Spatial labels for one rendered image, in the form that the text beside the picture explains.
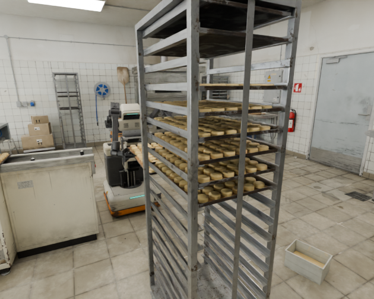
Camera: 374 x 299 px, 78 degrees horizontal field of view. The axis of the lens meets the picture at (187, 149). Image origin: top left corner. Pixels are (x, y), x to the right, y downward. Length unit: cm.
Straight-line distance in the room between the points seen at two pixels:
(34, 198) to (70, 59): 459
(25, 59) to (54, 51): 61
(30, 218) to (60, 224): 25
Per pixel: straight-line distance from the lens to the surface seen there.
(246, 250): 150
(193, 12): 82
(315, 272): 229
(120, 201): 285
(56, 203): 247
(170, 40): 103
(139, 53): 137
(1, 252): 251
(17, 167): 239
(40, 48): 659
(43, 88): 654
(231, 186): 111
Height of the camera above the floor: 150
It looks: 15 degrees down
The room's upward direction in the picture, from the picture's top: straight up
